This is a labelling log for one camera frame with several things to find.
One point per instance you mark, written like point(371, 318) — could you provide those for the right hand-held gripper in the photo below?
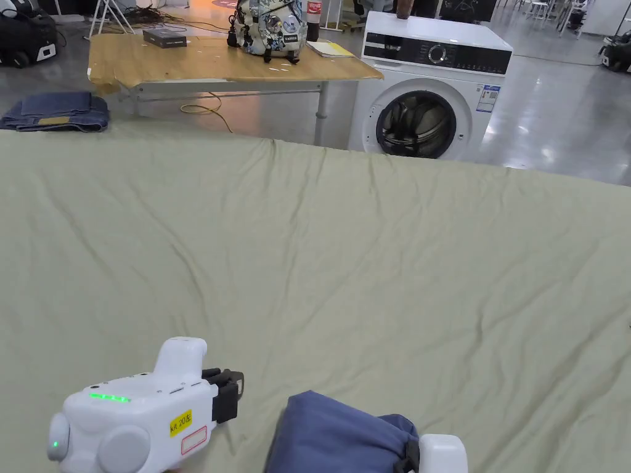
point(441, 456)

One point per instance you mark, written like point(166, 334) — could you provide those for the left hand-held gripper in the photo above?
point(138, 414)

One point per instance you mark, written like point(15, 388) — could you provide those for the dark blue garment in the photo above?
point(335, 438)

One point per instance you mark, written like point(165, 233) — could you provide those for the bed with pale green sheet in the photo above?
point(345, 256)

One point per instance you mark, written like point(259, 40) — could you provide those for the folded blue denim jeans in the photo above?
point(59, 111)

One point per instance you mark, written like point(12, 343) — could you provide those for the white washing machine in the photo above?
point(473, 103)

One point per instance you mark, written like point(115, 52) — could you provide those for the black wheeled machine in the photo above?
point(616, 51)
point(27, 37)

